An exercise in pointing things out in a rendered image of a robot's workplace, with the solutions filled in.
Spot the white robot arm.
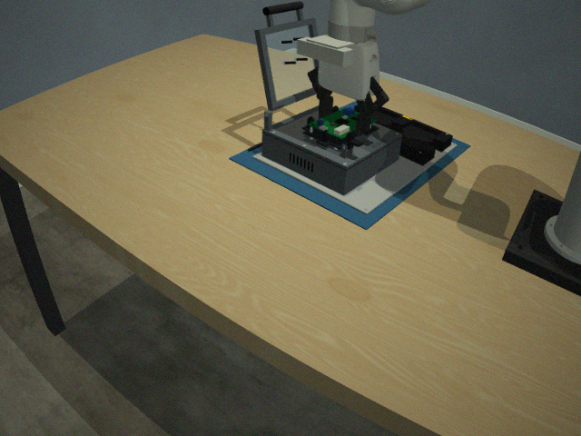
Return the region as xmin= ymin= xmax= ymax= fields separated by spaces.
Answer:
xmin=297 ymin=0 xmax=581 ymax=264

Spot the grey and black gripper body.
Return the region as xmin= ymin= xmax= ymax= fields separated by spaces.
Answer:
xmin=318 ymin=41 xmax=379 ymax=101

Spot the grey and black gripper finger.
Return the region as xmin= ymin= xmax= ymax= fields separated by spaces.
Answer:
xmin=355 ymin=76 xmax=389 ymax=136
xmin=308 ymin=67 xmax=333 ymax=119

